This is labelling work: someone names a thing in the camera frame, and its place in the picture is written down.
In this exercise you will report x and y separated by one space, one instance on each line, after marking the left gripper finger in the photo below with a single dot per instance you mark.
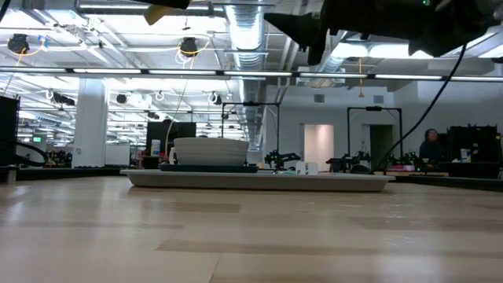
169 3

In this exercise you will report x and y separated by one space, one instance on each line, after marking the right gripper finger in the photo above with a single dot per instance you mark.
310 37
306 19

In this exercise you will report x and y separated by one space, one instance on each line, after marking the white ceramic bowl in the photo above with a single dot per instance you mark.
212 151

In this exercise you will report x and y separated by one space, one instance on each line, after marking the dark teal plate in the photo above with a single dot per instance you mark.
208 168

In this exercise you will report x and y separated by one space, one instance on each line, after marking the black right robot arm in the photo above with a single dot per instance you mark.
452 23

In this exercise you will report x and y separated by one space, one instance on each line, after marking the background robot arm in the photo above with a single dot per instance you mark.
404 159
281 159

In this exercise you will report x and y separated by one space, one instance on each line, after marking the grey plastic tray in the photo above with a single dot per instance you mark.
255 181

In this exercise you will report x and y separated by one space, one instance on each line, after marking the long ceiling light strip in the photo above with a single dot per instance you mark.
106 71

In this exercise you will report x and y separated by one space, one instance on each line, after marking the black monitor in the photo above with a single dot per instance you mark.
171 130

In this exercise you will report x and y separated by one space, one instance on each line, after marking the white building column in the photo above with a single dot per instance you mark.
90 126

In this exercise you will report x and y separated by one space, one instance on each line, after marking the white wipes canister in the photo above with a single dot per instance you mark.
155 148

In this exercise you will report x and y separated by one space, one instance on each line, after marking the person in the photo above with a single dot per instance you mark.
431 151

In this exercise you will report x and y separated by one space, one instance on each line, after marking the white cabinet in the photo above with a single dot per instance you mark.
117 154

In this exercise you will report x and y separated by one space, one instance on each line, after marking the black shelf unit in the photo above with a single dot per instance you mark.
475 145

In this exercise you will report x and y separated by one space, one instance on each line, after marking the black cabinet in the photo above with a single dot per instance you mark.
8 129

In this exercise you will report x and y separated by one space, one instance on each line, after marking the silver ventilation duct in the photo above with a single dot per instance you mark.
247 35

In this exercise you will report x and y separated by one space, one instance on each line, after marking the black aluminium table frame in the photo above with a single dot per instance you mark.
452 184

